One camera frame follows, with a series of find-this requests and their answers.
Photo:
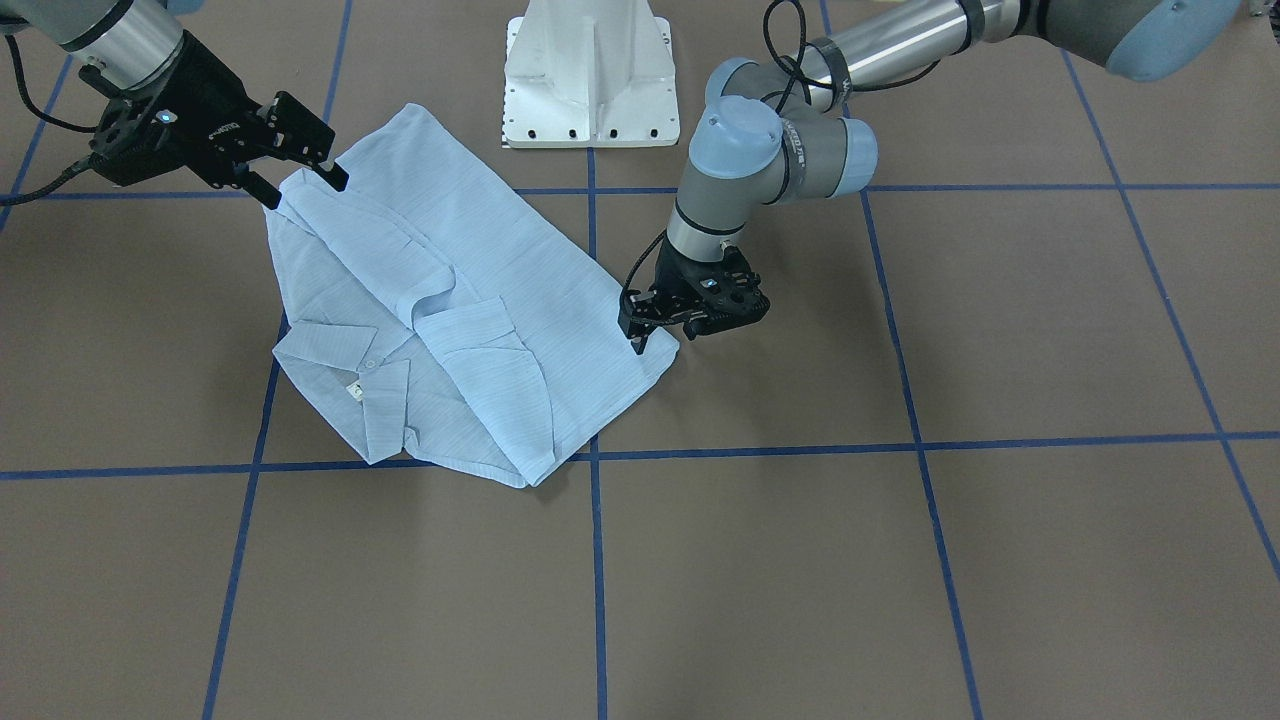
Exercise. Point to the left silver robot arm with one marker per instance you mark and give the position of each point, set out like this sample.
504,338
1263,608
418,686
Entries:
770,132

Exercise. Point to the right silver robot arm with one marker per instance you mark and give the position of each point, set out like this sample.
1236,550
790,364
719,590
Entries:
130,42

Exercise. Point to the light blue button-up shirt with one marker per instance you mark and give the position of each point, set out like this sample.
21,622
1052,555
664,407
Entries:
432,312

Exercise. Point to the white central column mount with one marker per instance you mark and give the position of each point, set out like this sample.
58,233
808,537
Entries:
589,75

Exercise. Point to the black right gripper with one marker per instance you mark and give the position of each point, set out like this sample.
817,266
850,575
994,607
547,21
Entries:
203,103

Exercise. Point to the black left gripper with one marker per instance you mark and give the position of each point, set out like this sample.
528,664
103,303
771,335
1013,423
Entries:
672,270

